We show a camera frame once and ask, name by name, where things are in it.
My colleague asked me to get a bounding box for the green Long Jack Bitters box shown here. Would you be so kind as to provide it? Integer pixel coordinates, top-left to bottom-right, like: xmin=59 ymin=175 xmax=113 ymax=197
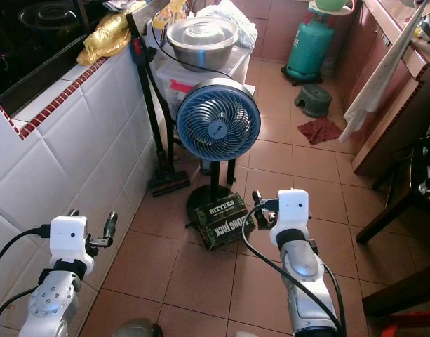
xmin=196 ymin=194 xmax=257 ymax=252

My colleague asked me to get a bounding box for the blue standing fan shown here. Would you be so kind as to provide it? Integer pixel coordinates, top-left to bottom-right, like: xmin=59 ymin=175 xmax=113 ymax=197
xmin=174 ymin=77 xmax=263 ymax=224

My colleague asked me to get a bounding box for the red floor rag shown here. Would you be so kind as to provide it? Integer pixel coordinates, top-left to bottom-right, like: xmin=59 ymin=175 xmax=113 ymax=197
xmin=296 ymin=116 xmax=344 ymax=147

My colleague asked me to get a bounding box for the grey robot foot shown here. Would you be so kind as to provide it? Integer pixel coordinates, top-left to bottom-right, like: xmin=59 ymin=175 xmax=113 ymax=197
xmin=110 ymin=317 xmax=163 ymax=337

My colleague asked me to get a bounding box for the small green plastic stool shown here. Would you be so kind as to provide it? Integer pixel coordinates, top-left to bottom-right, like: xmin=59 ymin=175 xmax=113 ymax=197
xmin=293 ymin=84 xmax=333 ymax=119

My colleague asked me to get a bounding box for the black stick vacuum cleaner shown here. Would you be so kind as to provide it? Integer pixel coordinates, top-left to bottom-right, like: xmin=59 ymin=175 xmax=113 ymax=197
xmin=125 ymin=13 xmax=192 ymax=198

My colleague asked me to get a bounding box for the dark wooden chair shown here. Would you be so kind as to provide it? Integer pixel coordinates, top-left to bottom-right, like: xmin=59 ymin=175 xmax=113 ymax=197
xmin=356 ymin=137 xmax=430 ymax=245

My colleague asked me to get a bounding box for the white appliance with red label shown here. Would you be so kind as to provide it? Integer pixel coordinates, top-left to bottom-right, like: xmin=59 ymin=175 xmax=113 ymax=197
xmin=150 ymin=44 xmax=252 ymax=148

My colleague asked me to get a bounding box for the brown kitchen cabinet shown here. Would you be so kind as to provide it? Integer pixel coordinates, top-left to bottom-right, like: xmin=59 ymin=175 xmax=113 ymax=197
xmin=332 ymin=0 xmax=430 ymax=178

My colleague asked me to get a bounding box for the dark wooden furniture edge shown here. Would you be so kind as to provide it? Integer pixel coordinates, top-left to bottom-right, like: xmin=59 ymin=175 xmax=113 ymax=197
xmin=361 ymin=272 xmax=430 ymax=318

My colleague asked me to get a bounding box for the green gas cylinder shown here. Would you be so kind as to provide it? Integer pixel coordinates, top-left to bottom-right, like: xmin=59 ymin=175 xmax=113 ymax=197
xmin=281 ymin=13 xmax=336 ymax=87

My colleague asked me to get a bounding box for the black gas stove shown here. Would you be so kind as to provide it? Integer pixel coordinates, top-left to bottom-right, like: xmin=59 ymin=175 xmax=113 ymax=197
xmin=0 ymin=0 xmax=126 ymax=118

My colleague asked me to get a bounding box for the large steel bowl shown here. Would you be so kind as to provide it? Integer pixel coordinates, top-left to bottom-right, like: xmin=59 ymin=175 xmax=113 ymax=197
xmin=165 ymin=15 xmax=241 ymax=73

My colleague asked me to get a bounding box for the white hanging cloth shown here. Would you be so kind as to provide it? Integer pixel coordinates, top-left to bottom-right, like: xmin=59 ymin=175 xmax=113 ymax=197
xmin=342 ymin=2 xmax=430 ymax=127

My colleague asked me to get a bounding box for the yellow plastic bag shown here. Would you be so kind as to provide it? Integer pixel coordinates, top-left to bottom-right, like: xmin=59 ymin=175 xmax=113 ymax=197
xmin=76 ymin=11 xmax=140 ymax=67

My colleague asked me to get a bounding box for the red object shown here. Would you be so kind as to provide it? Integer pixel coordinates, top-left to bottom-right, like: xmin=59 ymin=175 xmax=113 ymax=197
xmin=379 ymin=312 xmax=430 ymax=337

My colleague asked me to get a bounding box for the white plastic bag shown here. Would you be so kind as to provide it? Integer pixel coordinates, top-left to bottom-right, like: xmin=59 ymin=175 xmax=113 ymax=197
xmin=195 ymin=0 xmax=260 ymax=50

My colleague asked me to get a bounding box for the green bowl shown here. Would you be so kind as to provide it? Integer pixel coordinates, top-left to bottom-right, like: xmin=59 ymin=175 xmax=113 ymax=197
xmin=313 ymin=0 xmax=352 ymax=13

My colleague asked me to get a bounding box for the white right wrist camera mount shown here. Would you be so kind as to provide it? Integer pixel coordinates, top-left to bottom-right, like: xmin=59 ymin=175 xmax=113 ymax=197
xmin=270 ymin=188 xmax=311 ymax=246

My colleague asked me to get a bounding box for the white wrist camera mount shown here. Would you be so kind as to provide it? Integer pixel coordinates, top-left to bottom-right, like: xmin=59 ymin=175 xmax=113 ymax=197
xmin=270 ymin=188 xmax=311 ymax=246
xmin=49 ymin=215 xmax=90 ymax=276

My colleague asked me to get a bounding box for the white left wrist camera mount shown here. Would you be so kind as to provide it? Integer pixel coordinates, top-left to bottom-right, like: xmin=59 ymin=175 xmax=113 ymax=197
xmin=49 ymin=215 xmax=90 ymax=276

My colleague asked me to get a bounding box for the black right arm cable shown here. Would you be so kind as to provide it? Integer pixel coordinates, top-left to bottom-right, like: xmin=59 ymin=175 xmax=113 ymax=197
xmin=240 ymin=202 xmax=347 ymax=332

